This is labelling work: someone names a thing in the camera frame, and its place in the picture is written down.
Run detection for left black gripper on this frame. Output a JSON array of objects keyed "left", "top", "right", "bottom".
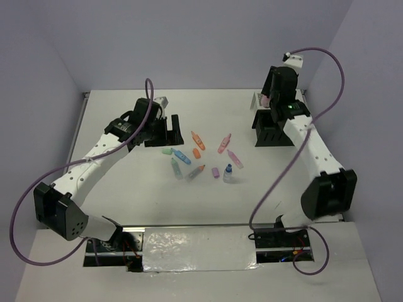
[{"left": 144, "top": 115, "right": 184, "bottom": 148}]

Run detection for orange highlighter cap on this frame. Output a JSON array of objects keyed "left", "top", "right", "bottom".
[{"left": 193, "top": 148, "right": 201, "bottom": 159}]

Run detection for orange tip grey highlighter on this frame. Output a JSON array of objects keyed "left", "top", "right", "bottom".
[{"left": 185, "top": 165, "right": 205, "bottom": 182}]

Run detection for purple highlighter cap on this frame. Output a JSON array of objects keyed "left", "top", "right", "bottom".
[{"left": 212, "top": 167, "right": 220, "bottom": 179}]

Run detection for purple highlighter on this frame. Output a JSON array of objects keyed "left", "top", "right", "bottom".
[{"left": 227, "top": 150, "right": 244, "bottom": 169}]

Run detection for blue cap clear bottle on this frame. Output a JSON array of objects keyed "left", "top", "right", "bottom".
[{"left": 223, "top": 164, "right": 233, "bottom": 184}]

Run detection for pink cap glue bottle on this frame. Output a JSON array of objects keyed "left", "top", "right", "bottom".
[{"left": 259, "top": 94, "right": 270, "bottom": 108}]

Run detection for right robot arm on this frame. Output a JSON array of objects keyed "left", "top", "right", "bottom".
[{"left": 262, "top": 66, "right": 357, "bottom": 246}]

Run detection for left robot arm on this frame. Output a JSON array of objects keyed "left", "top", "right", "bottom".
[{"left": 33, "top": 97, "right": 184, "bottom": 251}]

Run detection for green highlighter cap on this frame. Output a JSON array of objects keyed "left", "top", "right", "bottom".
[{"left": 161, "top": 148, "right": 173, "bottom": 155}]

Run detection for blue highlighter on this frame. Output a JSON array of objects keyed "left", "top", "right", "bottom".
[{"left": 171, "top": 148, "right": 191, "bottom": 165}]

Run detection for white two-cell organizer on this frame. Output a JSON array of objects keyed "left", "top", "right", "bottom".
[{"left": 250, "top": 92, "right": 268, "bottom": 111}]

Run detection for green highlighter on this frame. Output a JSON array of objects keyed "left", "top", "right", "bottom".
[{"left": 171, "top": 158, "right": 183, "bottom": 180}]

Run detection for black slotted organizer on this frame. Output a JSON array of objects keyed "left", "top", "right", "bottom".
[{"left": 252, "top": 109, "right": 293, "bottom": 147}]

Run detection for pink highlighter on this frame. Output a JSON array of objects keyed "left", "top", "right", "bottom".
[{"left": 217, "top": 134, "right": 232, "bottom": 154}]

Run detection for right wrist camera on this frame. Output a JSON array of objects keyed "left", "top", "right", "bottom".
[{"left": 282, "top": 52, "right": 304, "bottom": 69}]

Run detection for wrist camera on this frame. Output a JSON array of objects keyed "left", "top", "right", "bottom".
[
  {"left": 282, "top": 52, "right": 304, "bottom": 69},
  {"left": 154, "top": 96, "right": 169, "bottom": 109}
]

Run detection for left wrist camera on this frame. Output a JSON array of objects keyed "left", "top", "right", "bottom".
[{"left": 154, "top": 96, "right": 169, "bottom": 109}]

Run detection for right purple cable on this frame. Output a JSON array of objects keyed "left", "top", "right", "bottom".
[{"left": 248, "top": 47, "right": 344, "bottom": 276}]

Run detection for purple cable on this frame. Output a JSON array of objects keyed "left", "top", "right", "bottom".
[
  {"left": 248, "top": 47, "right": 344, "bottom": 276},
  {"left": 11, "top": 77, "right": 155, "bottom": 264}
]

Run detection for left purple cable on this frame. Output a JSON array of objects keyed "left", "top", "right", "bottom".
[{"left": 11, "top": 77, "right": 155, "bottom": 264}]

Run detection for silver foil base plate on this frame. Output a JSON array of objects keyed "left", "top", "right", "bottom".
[{"left": 142, "top": 226, "right": 258, "bottom": 272}]

